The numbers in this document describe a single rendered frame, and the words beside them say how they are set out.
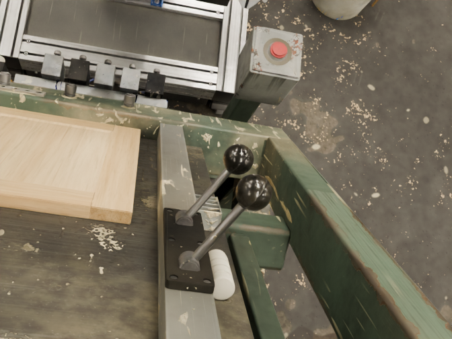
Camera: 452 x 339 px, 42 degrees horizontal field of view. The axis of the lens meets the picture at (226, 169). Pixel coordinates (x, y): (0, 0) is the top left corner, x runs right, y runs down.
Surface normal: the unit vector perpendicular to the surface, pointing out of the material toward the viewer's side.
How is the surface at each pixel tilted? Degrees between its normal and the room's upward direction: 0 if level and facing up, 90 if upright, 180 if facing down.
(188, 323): 58
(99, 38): 0
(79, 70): 0
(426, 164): 0
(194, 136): 32
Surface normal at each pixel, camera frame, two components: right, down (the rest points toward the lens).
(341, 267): -0.98, -0.15
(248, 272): 0.19, -0.94
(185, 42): 0.20, -0.25
